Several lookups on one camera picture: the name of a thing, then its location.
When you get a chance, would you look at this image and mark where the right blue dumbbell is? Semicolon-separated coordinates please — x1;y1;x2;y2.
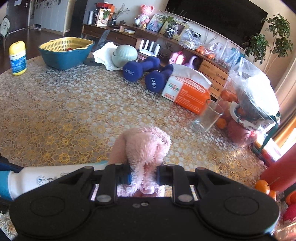
144;64;174;93

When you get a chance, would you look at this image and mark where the pale green lidded bowl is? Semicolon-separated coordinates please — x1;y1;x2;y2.
111;45;138;68

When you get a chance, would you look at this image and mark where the patterned lace tablecloth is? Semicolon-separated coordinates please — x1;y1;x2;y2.
1;57;266;187

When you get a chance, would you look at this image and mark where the pink bear figurine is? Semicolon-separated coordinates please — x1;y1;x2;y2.
137;4;155;28

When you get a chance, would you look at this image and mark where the tangerine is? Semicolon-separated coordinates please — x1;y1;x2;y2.
255;180;270;195
268;190;277;201

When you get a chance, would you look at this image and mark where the left tangerine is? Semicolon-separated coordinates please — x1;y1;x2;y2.
255;180;270;195

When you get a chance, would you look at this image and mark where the framed photo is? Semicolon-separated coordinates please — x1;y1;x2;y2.
159;22;189;41

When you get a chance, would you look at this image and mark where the right tangerine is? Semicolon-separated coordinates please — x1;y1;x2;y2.
268;190;277;201

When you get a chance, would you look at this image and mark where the red water bottle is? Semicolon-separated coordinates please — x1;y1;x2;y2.
260;145;296;192

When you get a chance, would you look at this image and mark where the blue dumbbell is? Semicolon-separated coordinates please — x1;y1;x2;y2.
144;64;174;93
122;56;160;82

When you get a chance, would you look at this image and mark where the white blue-capped bottle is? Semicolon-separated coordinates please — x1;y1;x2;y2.
1;161;107;201

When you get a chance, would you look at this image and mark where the plastic-wrapped fruit bowl stack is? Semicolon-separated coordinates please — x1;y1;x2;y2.
216;58;280;148

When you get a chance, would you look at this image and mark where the potted green tree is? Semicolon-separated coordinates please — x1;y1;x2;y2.
244;13;293;74

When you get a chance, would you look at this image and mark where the clear plastic bag of items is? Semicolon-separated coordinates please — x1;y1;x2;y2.
178;29;201;50

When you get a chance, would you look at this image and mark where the left blue dumbbell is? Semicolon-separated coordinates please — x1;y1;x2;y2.
122;56;160;82

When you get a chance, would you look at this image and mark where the pink fluffy towel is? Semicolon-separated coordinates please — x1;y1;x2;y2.
108;126;171;197

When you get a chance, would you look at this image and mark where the clear drinking glass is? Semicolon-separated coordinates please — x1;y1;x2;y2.
192;99;224;133

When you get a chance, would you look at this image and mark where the black television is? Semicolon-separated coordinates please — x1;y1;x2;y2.
166;0;267;47

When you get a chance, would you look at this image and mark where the pink kettlebell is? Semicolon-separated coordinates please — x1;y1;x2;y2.
169;51;202;70

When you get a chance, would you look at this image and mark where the small potted grass plant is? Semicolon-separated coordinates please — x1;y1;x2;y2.
159;11;187;28

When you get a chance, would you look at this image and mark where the yellow blue-label jar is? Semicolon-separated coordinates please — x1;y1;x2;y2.
9;41;27;76

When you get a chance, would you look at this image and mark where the orange white tissue box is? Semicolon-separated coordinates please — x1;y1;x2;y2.
162;64;212;114

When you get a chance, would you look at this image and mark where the white cloth under bowl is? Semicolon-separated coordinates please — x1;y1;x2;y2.
92;42;121;71

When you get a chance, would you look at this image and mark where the wooden tv cabinet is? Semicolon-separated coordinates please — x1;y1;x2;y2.
81;24;228;98

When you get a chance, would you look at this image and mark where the teal basin yellow strainer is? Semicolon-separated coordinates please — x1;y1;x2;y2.
38;37;95;70

